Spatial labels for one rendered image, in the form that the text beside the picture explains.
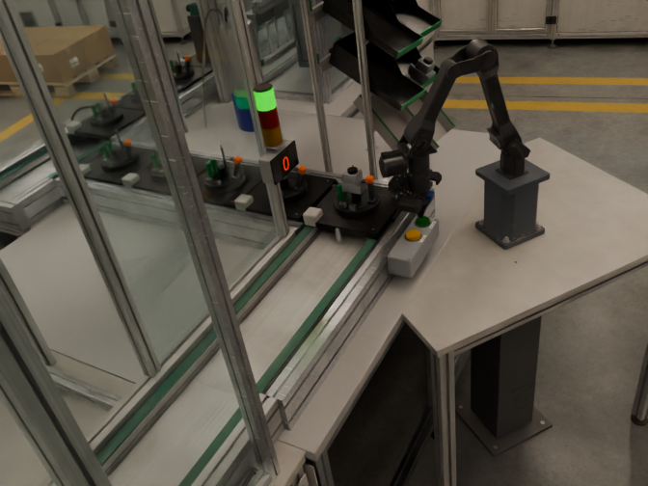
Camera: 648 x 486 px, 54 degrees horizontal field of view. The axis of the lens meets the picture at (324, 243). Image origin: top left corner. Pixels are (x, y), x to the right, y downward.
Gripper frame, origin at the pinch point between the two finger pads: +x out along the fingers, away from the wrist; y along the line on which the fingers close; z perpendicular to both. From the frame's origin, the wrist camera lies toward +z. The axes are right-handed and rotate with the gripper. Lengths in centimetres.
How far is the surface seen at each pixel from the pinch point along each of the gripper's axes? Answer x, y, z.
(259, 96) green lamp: -38, 20, 33
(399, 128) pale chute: -6.3, -31.7, 19.4
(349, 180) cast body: -5.0, 0.5, 21.4
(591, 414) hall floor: 101, -32, -51
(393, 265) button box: 8.3, 17.3, 1.0
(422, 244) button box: 6.0, 8.6, -3.9
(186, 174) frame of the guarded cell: -56, 81, 1
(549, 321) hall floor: 101, -75, -26
